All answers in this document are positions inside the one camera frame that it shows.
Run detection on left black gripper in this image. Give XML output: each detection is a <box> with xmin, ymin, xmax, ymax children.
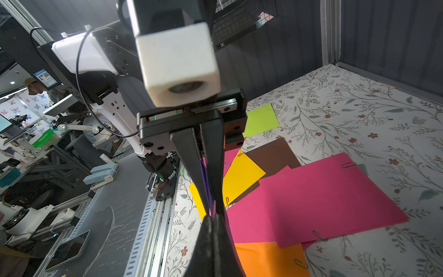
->
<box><xmin>137</xmin><ymin>88</ymin><xmax>248</xmax><ymax>215</ymax></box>

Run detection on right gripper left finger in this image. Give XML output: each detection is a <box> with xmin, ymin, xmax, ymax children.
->
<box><xmin>184</xmin><ymin>216</ymin><xmax>214</xmax><ymax>277</ymax></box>

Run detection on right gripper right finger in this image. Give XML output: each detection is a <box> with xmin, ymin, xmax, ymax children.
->
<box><xmin>212</xmin><ymin>214</ymin><xmax>245</xmax><ymax>277</ymax></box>

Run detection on orange paper sheet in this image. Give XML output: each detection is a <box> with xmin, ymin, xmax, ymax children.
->
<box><xmin>235</xmin><ymin>242</ymin><xmax>310</xmax><ymax>277</ymax></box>

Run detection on purple paper sheet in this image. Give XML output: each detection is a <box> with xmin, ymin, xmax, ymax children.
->
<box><xmin>200</xmin><ymin>158</ymin><xmax>216</xmax><ymax>217</ymax></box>

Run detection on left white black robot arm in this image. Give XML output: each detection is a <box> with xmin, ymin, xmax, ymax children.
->
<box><xmin>38</xmin><ymin>23</ymin><xmax>247</xmax><ymax>214</ymax></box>

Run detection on lower magenta paper sheet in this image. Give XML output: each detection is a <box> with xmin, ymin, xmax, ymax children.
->
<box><xmin>223</xmin><ymin>148</ymin><xmax>240</xmax><ymax>177</ymax></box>

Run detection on magenta paper sheet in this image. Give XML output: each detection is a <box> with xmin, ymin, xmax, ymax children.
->
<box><xmin>223</xmin><ymin>148</ymin><xmax>240</xmax><ymax>177</ymax></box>
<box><xmin>227</xmin><ymin>166</ymin><xmax>294</xmax><ymax>248</ymax></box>
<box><xmin>260</xmin><ymin>153</ymin><xmax>408</xmax><ymax>247</ymax></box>

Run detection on middle magenta paper sheet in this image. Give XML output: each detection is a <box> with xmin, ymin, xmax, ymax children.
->
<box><xmin>227</xmin><ymin>166</ymin><xmax>294</xmax><ymax>248</ymax></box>

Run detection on yellow paper sheet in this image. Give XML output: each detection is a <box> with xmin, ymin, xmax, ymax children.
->
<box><xmin>188</xmin><ymin>149</ymin><xmax>266</xmax><ymax>220</ymax></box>

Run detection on lime green paper sheet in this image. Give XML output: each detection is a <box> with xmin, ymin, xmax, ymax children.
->
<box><xmin>243</xmin><ymin>103</ymin><xmax>280</xmax><ymax>137</ymax></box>

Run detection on brown paper sheet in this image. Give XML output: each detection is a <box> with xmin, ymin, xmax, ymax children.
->
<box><xmin>228</xmin><ymin>137</ymin><xmax>302</xmax><ymax>205</ymax></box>

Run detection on upper magenta paper sheet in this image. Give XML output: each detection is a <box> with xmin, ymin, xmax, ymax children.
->
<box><xmin>260</xmin><ymin>153</ymin><xmax>408</xmax><ymax>247</ymax></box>

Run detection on smartphone on desk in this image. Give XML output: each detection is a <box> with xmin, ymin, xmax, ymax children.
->
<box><xmin>45</xmin><ymin>230</ymin><xmax>92</xmax><ymax>272</ymax></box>

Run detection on pink sticky notes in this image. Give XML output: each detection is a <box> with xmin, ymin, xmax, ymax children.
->
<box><xmin>256</xmin><ymin>12</ymin><xmax>274</xmax><ymax>28</ymax></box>

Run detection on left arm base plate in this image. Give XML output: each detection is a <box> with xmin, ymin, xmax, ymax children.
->
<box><xmin>148</xmin><ymin>164</ymin><xmax>179</xmax><ymax>202</ymax></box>

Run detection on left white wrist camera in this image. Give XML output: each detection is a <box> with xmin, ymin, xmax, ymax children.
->
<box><xmin>136</xmin><ymin>22</ymin><xmax>221</xmax><ymax>107</ymax></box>

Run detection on black wire wall basket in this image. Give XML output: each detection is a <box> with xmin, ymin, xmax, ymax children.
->
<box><xmin>212</xmin><ymin>0</ymin><xmax>278</xmax><ymax>51</ymax></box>

